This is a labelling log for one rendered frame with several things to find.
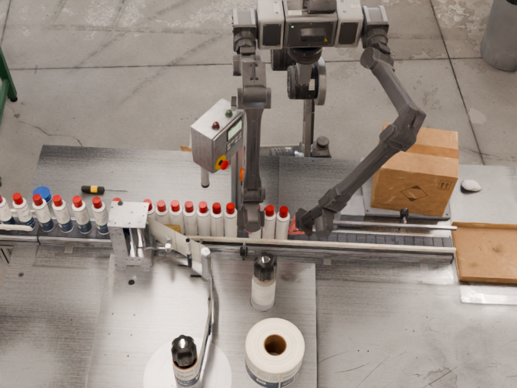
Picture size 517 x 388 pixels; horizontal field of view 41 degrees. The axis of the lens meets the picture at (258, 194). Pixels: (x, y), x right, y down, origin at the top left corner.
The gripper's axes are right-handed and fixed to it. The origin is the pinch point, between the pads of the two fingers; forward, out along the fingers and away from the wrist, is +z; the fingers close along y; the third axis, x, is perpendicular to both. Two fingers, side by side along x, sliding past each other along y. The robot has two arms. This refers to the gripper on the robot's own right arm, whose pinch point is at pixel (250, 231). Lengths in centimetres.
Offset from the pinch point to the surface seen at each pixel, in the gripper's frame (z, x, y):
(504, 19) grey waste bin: 63, 206, 152
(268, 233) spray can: 6.9, 3.9, 7.1
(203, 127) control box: -46, 11, -17
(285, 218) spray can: -3.1, 4.6, 12.9
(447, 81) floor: 102, 190, 124
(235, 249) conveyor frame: 16.0, 1.6, -5.7
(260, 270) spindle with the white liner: -14.2, -25.0, 4.1
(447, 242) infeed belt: 14, 8, 79
